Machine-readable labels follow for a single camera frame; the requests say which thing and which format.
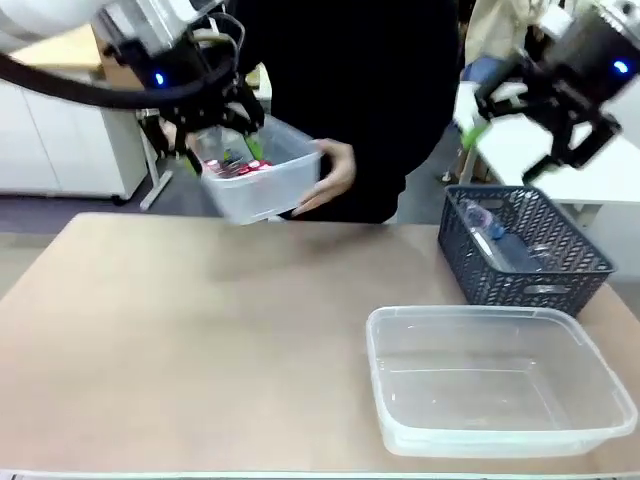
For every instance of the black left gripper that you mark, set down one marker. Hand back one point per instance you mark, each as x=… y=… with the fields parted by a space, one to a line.
x=175 y=80

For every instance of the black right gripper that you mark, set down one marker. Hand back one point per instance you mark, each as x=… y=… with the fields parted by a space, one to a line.
x=580 y=65

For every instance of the crushed clear plastic bottle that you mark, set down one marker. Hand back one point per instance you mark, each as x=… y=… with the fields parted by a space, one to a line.
x=215 y=142

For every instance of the small clear plastic container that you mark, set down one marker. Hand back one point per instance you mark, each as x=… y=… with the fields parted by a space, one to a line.
x=270 y=190

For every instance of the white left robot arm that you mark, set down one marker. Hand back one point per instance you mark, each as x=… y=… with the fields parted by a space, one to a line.
x=45 y=15

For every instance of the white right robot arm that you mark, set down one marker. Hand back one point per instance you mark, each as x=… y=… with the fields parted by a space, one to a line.
x=615 y=7

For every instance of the dark grey mesh basket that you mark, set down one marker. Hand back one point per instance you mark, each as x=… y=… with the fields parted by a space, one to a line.
x=520 y=287

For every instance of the person's left hand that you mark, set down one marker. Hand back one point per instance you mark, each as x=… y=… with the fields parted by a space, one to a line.
x=335 y=175

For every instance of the white desk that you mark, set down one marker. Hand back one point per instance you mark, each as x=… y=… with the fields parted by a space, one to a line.
x=520 y=145

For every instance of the red drink carton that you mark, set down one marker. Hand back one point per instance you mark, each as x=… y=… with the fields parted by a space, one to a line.
x=245 y=169

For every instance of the white desk leg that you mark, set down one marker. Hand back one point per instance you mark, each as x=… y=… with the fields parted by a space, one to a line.
x=155 y=175

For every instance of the person in beige jacket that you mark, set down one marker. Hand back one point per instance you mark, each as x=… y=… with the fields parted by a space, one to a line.
x=495 y=30

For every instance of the brown board panel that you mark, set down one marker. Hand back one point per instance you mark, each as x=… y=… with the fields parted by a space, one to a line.
x=120 y=75

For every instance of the bottle with pink label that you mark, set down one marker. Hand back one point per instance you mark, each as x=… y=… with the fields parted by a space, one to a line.
x=477 y=216

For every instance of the person in black clothing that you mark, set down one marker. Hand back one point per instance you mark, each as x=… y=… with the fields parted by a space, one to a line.
x=360 y=90

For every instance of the white storage cabinet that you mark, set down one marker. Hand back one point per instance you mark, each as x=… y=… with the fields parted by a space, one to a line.
x=60 y=145

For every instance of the light wooden desk top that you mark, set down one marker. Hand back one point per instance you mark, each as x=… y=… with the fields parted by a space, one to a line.
x=60 y=50

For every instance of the large clear plastic container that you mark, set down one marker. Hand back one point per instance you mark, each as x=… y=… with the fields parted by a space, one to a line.
x=500 y=400

